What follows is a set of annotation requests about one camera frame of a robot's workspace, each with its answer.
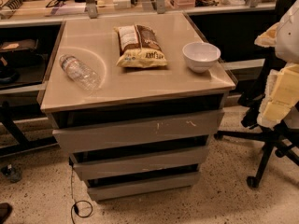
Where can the grey drawer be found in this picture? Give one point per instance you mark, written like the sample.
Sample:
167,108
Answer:
138,131
141,187
141,163

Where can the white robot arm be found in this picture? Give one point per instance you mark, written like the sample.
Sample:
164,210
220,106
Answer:
282,86

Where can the grey drawer cabinet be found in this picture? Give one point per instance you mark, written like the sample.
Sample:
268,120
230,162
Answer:
129,94

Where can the grey top drawer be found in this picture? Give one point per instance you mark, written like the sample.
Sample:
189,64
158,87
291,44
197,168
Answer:
138,131

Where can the grey bottom drawer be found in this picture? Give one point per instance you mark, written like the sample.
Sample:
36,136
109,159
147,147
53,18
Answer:
141,187

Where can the yellow brown snack bag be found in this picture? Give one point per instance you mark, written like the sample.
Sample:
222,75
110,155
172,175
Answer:
139,47

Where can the clear plastic water bottle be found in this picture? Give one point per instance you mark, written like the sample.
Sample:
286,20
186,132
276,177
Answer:
80,72

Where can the white bowl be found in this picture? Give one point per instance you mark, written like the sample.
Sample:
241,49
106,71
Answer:
200,56

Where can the black office chair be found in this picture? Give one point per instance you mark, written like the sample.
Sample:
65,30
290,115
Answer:
281,139

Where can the black caster wheel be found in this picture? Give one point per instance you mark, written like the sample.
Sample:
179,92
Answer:
11,173

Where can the long background workbench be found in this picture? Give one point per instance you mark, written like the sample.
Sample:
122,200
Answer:
101,11

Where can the dark shoe tip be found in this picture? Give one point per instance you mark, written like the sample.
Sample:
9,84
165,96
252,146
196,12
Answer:
5,211

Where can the black table leg frame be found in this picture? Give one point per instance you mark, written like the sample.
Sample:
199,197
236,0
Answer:
8,116

